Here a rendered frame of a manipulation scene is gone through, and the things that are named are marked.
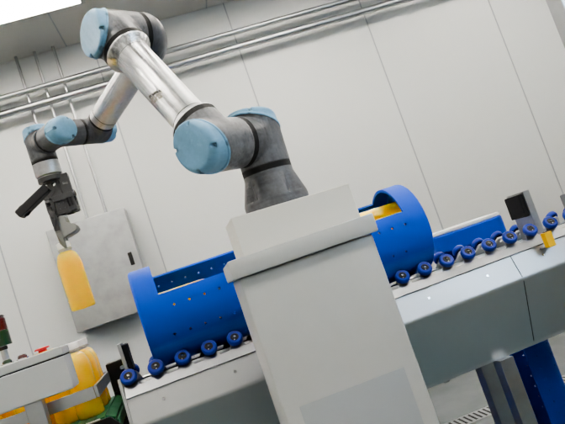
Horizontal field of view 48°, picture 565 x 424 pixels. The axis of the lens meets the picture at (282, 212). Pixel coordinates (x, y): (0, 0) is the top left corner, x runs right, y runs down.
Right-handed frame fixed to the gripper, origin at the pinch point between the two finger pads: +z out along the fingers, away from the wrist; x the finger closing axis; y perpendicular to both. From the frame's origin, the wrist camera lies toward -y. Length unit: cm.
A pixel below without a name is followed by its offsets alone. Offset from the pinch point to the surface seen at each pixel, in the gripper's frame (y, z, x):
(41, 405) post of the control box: -10, 37, -35
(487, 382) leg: 110, 83, 4
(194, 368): 25, 44, -15
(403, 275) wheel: 90, 40, -11
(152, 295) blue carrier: 20.1, 21.6, -15.3
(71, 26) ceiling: 8, -188, 307
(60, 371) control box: -3.2, 30.7, -37.8
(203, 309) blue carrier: 32.0, 29.5, -16.0
